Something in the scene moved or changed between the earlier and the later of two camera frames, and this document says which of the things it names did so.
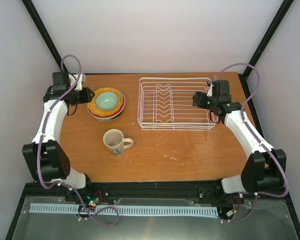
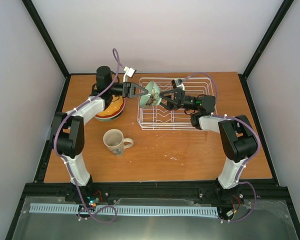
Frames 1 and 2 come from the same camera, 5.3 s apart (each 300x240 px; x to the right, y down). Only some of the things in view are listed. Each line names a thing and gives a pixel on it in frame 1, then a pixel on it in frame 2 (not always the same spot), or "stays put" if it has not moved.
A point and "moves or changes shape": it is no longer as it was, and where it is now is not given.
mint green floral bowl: x=107 y=100 moves or changes shape
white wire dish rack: x=166 y=103 stays put
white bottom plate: x=107 y=119 stays put
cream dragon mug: x=114 y=140 stays put
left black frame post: x=44 y=34 stays put
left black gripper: x=87 y=98 to x=128 y=91
